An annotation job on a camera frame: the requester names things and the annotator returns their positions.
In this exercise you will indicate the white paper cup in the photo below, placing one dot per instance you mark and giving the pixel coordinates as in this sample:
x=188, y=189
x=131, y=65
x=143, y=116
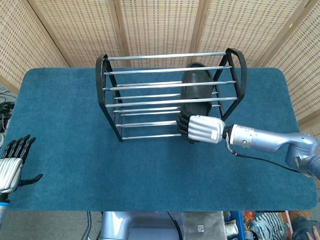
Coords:
x=231, y=228

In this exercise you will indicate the blue carpet table cover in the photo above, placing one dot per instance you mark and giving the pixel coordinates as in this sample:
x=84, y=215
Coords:
x=75, y=162

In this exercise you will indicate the black chrome shoe rack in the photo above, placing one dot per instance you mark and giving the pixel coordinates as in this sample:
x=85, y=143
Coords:
x=99, y=85

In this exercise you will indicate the grey robot torso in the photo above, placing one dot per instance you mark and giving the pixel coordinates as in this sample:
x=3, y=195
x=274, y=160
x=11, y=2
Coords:
x=117, y=225

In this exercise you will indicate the blue denim garment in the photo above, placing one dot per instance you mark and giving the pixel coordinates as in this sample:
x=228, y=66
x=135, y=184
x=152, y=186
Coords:
x=300, y=225

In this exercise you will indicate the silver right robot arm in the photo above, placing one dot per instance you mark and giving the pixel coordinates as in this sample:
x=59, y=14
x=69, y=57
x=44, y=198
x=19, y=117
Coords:
x=262, y=140

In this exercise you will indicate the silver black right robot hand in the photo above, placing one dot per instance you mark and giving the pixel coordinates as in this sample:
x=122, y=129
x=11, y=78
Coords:
x=203, y=128

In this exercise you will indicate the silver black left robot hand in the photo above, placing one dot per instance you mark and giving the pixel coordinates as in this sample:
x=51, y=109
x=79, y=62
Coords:
x=8, y=172

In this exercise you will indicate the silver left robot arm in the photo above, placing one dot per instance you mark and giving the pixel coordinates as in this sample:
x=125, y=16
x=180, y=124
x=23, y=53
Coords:
x=3, y=207

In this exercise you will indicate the striped plastic bag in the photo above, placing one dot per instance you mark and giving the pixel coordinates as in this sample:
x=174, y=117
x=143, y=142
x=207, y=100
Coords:
x=270, y=225

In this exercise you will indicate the blue storage frame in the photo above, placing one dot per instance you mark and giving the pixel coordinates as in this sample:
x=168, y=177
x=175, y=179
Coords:
x=239, y=220

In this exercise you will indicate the woven wicker folding screen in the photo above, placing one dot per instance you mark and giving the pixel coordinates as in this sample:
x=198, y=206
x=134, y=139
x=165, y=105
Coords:
x=160, y=25

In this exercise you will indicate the grey pad with QR label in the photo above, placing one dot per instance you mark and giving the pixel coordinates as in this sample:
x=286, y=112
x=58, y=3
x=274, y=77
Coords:
x=202, y=220

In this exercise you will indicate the black shoe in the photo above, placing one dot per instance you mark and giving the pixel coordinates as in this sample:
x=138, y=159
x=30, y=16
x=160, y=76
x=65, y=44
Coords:
x=197, y=75

